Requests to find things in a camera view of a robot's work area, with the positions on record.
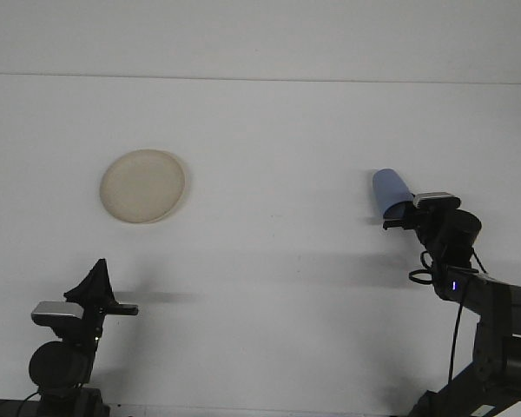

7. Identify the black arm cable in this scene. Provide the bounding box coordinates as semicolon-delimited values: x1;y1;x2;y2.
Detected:
408;247;490;386
17;390;43;417

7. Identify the pale round plate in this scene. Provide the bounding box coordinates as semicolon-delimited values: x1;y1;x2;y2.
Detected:
99;149;190;226

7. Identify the pale blue cup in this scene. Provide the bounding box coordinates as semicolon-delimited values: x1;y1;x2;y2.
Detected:
372;168;414;220

